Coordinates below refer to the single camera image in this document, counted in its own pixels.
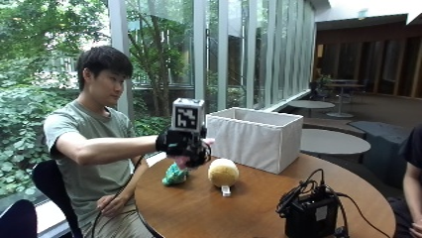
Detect yellow round soft toy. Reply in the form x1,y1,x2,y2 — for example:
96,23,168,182
208,158,241,198

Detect green soft toy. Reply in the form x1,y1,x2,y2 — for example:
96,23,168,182
162,162,192,187

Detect white marker cube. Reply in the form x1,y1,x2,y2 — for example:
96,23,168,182
171,97,208,134

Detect white fabric storage box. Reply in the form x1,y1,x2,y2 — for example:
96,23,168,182
205,106,305,176

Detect black chair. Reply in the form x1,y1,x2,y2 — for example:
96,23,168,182
31,159,84,238

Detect dark blue chair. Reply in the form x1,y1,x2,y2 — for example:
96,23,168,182
0,198,40,238

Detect the person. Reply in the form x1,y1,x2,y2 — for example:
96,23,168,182
43,45,165,238

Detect small round grey table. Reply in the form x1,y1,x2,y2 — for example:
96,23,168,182
287,99,337,117

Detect large round grey table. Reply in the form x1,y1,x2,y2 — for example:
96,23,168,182
300,128,372,159

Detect potted plant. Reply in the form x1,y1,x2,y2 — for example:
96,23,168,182
315,73,336,100

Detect dark grey sofa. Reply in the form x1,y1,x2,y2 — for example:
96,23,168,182
348,120,414,187

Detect black glove cable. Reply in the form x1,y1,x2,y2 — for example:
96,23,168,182
90,154,148,238

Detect black device cables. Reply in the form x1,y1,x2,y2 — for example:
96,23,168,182
275,168,393,238

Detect black recording device box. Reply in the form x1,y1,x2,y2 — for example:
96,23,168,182
284,192,341,238

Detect round pedestal table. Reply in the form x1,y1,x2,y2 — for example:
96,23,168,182
325,82,367,119

